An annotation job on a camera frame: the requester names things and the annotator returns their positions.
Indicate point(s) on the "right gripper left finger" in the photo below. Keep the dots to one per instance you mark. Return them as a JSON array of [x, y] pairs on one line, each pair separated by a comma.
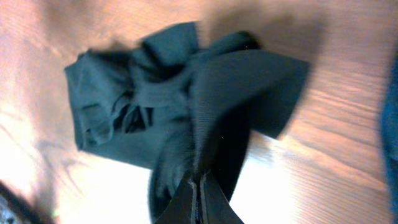
[[182, 207]]

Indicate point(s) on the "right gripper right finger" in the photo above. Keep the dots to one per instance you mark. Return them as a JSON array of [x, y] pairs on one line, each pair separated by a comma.
[[215, 208]]

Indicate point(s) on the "black t-shirt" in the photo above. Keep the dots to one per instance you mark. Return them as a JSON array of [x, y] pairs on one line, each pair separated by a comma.
[[181, 110]]

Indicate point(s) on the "navy blue garment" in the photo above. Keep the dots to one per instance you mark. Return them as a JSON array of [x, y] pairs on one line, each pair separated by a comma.
[[389, 137]]

